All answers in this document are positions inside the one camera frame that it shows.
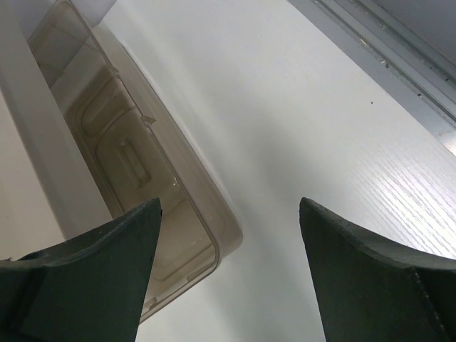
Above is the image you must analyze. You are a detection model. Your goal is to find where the right side aluminium rail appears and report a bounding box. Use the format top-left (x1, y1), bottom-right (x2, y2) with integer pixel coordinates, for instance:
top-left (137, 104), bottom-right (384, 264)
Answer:
top-left (292, 1), bottom-right (455, 153)

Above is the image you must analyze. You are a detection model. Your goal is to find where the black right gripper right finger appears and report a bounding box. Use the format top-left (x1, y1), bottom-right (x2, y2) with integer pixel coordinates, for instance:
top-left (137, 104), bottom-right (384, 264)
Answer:
top-left (299, 198), bottom-right (455, 341)

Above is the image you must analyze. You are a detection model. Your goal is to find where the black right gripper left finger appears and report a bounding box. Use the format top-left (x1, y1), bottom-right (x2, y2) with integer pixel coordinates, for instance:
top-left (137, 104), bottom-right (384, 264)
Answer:
top-left (1, 198), bottom-right (162, 341)

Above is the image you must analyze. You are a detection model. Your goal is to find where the translucent brown plastic toolbox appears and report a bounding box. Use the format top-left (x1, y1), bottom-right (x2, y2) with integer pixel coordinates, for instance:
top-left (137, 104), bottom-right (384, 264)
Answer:
top-left (0, 0), bottom-right (244, 323)

